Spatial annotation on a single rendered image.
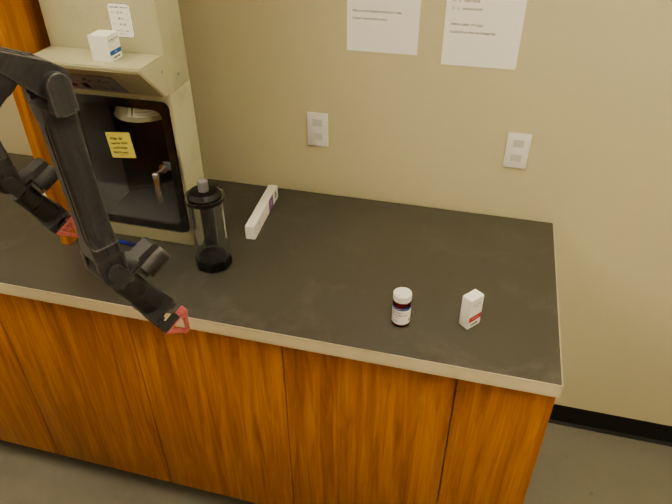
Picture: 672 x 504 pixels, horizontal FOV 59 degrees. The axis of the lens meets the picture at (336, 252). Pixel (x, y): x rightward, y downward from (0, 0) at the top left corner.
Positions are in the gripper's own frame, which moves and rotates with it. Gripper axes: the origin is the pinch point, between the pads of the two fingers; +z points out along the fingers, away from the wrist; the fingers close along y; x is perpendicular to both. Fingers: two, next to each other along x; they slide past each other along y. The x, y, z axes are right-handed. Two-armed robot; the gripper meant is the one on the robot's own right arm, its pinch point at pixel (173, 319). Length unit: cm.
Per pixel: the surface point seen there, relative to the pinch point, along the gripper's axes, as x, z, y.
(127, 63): -40, -33, 34
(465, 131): -97, 33, -11
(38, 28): -37, -38, 67
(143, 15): -51, -37, 36
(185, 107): -46, -11, 36
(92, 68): -34, -35, 38
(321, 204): -59, 42, 22
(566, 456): -51, 145, -66
